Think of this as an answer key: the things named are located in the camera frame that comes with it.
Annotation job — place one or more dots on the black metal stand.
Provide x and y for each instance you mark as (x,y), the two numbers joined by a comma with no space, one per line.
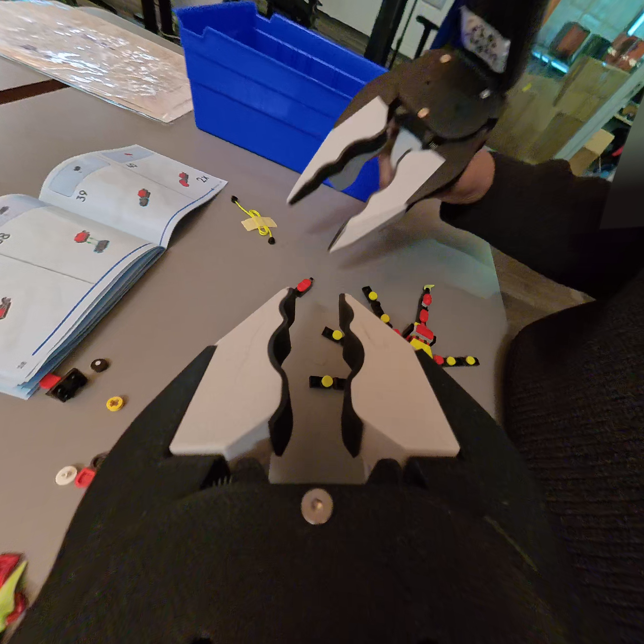
(390,30)

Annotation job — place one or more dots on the blue plastic bin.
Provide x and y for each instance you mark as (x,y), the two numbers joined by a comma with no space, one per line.
(261,85)

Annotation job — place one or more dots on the lego instruction booklet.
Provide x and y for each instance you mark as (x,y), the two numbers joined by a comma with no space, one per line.
(85,251)

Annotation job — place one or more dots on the black round stud white centre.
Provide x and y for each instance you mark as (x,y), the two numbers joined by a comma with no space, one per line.
(99,365)

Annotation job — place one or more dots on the black yellow lego spider model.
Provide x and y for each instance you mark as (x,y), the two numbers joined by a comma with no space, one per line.
(422,334)

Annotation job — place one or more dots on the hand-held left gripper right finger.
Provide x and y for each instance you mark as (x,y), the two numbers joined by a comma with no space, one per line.
(397,397)

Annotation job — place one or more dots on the yellow round lego plate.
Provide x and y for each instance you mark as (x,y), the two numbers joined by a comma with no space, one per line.
(115,404)

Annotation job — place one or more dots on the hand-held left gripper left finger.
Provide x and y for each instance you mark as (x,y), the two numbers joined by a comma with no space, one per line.
(236,392)

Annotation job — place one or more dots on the red and black lego assembly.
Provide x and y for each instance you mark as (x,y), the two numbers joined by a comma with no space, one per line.
(303,285)

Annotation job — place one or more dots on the red lego tile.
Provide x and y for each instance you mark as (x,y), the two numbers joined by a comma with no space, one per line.
(84,478)

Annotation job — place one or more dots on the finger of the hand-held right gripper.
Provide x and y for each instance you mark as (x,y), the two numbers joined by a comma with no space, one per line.
(347,136)
(397,193)

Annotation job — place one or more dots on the person's right forearm black sleeve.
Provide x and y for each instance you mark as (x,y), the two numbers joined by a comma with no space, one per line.
(528,216)

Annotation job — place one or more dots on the person's right hand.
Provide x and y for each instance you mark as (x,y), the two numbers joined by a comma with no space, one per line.
(470,183)

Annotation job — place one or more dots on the clear plastic bag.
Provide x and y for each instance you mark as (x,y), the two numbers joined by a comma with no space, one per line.
(95,55)

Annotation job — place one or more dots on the black lego bracket red piece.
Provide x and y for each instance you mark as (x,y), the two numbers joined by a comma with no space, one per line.
(65,385)

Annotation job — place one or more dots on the white round lego piece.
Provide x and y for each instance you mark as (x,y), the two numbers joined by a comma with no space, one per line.
(66,476)

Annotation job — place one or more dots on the plain cardboard box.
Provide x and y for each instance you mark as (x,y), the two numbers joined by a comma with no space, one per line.
(568,105)

